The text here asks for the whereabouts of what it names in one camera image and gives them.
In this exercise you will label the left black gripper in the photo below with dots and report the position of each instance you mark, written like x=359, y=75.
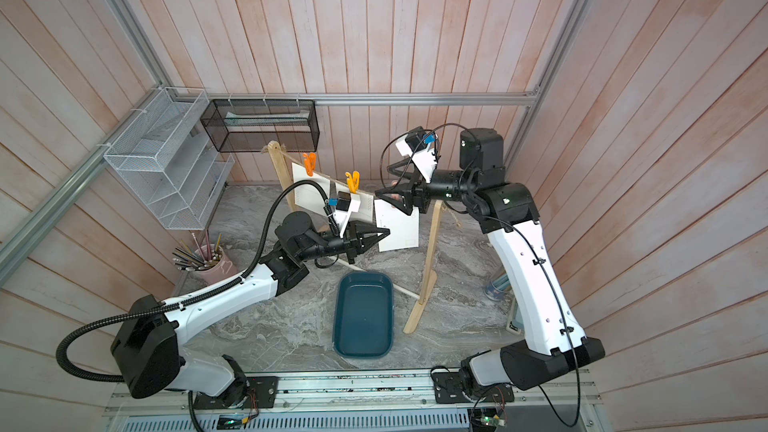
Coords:
x=363, y=243

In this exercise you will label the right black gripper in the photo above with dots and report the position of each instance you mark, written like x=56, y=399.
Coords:
x=421, y=192

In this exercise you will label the white postcard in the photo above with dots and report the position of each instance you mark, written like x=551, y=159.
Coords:
x=308, y=197
x=403, y=228
x=346, y=204

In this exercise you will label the yellow orange clothespin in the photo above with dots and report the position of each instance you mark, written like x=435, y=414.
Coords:
x=353, y=181

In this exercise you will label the dark orange clothespin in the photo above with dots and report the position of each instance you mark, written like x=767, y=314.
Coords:
x=309, y=163

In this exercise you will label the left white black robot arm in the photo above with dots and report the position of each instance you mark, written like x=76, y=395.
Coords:
x=149, y=346

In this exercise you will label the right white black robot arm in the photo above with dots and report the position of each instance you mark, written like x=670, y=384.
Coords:
x=554, y=343

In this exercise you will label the dark teal plastic tray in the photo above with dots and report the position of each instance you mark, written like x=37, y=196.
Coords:
x=364, y=316

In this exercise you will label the blue lid clear jar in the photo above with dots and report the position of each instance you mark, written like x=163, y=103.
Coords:
x=497, y=288

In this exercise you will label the pink pencil cup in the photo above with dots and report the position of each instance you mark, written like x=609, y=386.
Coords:
x=204, y=259

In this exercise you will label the black mesh basket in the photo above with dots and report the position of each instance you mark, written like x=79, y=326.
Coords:
x=249, y=125

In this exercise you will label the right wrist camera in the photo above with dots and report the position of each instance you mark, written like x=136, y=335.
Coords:
x=420, y=147

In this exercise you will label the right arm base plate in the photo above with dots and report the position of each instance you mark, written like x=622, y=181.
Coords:
x=450, y=387

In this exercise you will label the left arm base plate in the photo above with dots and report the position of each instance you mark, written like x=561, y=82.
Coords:
x=254, y=392

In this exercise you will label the white wire mesh shelf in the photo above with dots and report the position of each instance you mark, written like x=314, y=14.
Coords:
x=169, y=161

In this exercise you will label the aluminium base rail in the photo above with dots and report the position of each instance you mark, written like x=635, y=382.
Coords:
x=372, y=400

